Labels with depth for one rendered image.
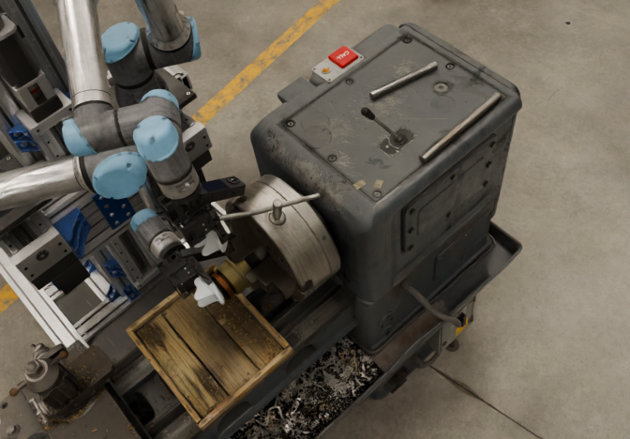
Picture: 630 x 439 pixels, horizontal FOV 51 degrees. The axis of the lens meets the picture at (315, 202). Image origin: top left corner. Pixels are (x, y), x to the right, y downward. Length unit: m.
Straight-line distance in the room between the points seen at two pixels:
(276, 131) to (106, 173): 0.44
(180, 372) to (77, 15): 0.92
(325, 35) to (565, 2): 1.36
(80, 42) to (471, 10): 2.90
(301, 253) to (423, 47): 0.68
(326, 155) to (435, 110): 0.30
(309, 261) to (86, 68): 0.65
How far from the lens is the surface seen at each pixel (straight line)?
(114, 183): 1.54
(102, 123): 1.32
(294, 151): 1.65
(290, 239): 1.55
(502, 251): 2.32
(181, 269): 1.68
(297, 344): 1.80
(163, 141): 1.20
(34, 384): 1.64
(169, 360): 1.84
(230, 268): 1.64
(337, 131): 1.67
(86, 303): 2.84
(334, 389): 2.02
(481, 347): 2.74
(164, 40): 1.80
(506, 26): 3.91
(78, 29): 1.43
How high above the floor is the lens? 2.51
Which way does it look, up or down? 54 degrees down
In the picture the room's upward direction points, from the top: 10 degrees counter-clockwise
